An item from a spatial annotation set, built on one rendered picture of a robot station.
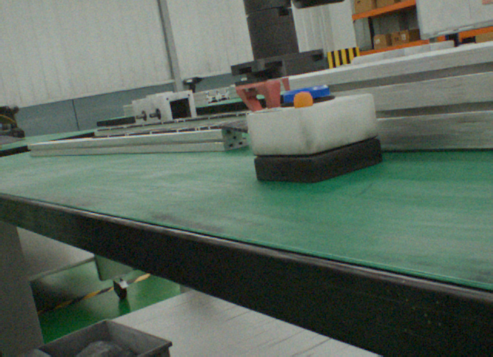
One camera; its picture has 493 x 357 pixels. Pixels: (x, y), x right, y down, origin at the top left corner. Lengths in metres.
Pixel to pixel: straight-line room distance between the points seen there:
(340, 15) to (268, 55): 8.15
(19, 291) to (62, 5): 10.72
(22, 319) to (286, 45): 1.40
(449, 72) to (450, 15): 3.62
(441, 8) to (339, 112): 3.72
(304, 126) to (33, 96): 11.62
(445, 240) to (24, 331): 1.75
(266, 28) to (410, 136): 0.26
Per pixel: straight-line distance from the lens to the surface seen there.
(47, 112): 12.08
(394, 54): 0.84
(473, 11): 4.08
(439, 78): 0.56
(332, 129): 0.51
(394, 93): 0.59
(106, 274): 2.98
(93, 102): 12.37
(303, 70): 0.77
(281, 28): 0.76
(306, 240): 0.34
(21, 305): 1.97
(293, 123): 0.51
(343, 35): 8.90
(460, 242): 0.30
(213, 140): 0.91
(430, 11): 4.27
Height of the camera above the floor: 0.87
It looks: 8 degrees down
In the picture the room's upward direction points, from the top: 10 degrees counter-clockwise
